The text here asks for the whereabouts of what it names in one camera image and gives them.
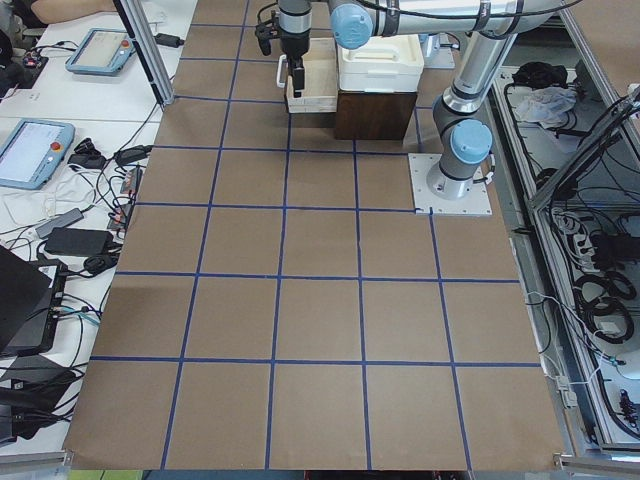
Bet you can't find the aluminium frame post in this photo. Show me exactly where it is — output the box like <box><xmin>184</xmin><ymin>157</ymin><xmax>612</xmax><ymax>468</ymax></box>
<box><xmin>113</xmin><ymin>0</ymin><xmax>174</xmax><ymax>107</ymax></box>

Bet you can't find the blue teach pendant near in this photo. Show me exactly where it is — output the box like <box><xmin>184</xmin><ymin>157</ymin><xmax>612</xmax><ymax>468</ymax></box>
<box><xmin>1</xmin><ymin>118</ymin><xmax>75</xmax><ymax>190</ymax></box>

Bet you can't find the light wooden drawer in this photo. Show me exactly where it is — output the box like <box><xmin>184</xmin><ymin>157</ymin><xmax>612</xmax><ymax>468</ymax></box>
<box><xmin>286</xmin><ymin>38</ymin><xmax>338</xmax><ymax>114</ymax></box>

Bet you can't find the white crumpled cloth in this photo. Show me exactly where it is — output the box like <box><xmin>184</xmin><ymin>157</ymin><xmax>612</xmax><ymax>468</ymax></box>
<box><xmin>514</xmin><ymin>87</ymin><xmax>577</xmax><ymax>128</ymax></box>

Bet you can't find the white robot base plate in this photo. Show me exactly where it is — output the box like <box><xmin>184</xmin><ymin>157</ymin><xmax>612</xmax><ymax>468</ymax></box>
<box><xmin>408</xmin><ymin>154</ymin><xmax>492</xmax><ymax>217</ymax></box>

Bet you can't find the dark brown wooden cabinet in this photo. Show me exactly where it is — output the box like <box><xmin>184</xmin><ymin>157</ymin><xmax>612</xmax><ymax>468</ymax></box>
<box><xmin>334</xmin><ymin>90</ymin><xmax>418</xmax><ymax>140</ymax></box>

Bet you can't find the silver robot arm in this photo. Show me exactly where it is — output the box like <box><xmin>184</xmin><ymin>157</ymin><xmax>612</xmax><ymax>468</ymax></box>
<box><xmin>327</xmin><ymin>1</ymin><xmax>574</xmax><ymax>201</ymax></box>

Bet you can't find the black power adapter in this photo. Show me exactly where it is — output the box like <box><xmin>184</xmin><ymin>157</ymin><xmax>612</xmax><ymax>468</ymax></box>
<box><xmin>44</xmin><ymin>228</ymin><xmax>114</xmax><ymax>257</ymax></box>

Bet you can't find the blue teach pendant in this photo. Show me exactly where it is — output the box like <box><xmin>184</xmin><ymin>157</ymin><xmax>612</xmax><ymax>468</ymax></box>
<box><xmin>1</xmin><ymin>118</ymin><xmax>75</xmax><ymax>190</ymax></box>
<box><xmin>65</xmin><ymin>28</ymin><xmax>134</xmax><ymax>76</ymax></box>

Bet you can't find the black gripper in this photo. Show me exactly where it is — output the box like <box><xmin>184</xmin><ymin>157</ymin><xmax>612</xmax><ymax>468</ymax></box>
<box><xmin>255</xmin><ymin>10</ymin><xmax>312</xmax><ymax>98</ymax></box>

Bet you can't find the white drawer handle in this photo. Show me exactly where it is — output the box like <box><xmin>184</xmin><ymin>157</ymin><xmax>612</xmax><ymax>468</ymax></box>
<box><xmin>276</xmin><ymin>54</ymin><xmax>290</xmax><ymax>89</ymax></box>

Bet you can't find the black laptop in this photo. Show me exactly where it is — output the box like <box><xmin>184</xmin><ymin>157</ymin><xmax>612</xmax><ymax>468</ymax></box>
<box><xmin>1</xmin><ymin>248</ymin><xmax>68</xmax><ymax>357</ymax></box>

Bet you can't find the white plastic tray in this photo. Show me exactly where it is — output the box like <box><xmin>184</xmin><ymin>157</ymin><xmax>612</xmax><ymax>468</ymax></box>
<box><xmin>337</xmin><ymin>34</ymin><xmax>424</xmax><ymax>93</ymax></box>

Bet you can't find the blue teach pendant far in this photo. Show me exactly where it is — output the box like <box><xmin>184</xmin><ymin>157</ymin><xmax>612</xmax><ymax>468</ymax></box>
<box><xmin>65</xmin><ymin>28</ymin><xmax>134</xmax><ymax>76</ymax></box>

